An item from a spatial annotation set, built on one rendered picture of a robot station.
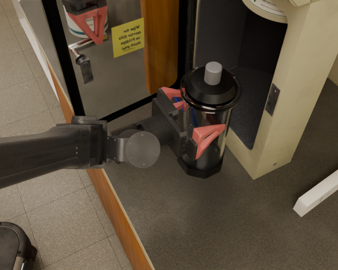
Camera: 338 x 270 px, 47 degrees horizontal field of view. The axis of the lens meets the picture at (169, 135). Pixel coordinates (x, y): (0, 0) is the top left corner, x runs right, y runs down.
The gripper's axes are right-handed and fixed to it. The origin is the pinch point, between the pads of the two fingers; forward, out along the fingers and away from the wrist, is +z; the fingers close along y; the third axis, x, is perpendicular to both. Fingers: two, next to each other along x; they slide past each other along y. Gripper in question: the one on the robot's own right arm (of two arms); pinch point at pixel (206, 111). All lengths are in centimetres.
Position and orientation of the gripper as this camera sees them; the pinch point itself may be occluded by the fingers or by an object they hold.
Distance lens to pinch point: 73.6
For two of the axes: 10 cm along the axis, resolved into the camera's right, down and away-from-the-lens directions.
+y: -4.9, -6.8, 5.4
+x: -0.5, 6.5, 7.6
